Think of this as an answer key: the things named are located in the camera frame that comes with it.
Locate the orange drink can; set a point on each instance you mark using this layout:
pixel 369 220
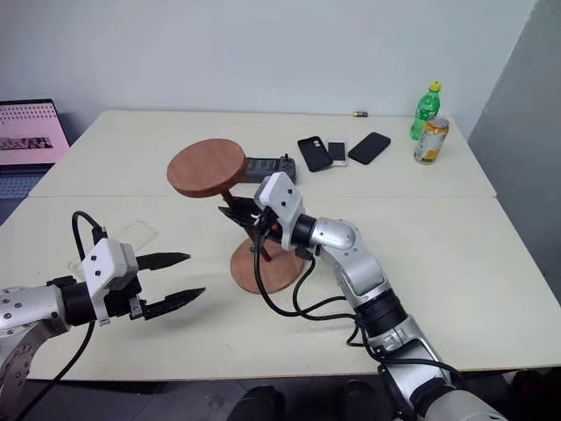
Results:
pixel 431 142

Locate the small cylindrical battery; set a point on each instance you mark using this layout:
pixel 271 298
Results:
pixel 360 114

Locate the laptop with pink screen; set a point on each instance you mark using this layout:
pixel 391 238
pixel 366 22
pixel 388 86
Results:
pixel 26 131

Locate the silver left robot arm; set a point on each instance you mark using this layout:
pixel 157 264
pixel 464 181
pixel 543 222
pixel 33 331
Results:
pixel 26 307

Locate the clear phone case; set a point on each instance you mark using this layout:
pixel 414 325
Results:
pixel 131 234

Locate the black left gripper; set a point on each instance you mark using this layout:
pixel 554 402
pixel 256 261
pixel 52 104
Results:
pixel 125 300

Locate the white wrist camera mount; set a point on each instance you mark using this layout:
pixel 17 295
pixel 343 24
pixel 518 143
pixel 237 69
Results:
pixel 103 263
pixel 282 197

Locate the wooden pole with round top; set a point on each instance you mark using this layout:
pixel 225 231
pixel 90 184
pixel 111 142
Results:
pixel 206 166

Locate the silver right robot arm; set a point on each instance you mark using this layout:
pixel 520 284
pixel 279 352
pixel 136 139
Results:
pixel 364 276

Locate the black phone case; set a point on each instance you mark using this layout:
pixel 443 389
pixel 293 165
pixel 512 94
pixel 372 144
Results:
pixel 314 153

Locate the black handheld remote controller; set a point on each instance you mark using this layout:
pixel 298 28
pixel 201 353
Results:
pixel 263 169

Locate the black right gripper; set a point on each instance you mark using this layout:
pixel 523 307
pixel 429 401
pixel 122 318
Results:
pixel 269 230

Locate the green plastic soda bottle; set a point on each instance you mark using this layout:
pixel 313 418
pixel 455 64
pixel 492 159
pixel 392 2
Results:
pixel 426 107

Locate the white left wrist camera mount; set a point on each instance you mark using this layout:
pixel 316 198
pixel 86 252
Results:
pixel 103 263

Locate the round wooden base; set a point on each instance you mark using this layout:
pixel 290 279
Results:
pixel 271 274

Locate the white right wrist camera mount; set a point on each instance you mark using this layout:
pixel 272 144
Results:
pixel 282 197

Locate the white smartphone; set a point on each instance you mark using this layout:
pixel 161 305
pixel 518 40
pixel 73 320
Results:
pixel 338 152

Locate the black smartphone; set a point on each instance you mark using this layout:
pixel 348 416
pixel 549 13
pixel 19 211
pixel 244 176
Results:
pixel 369 148

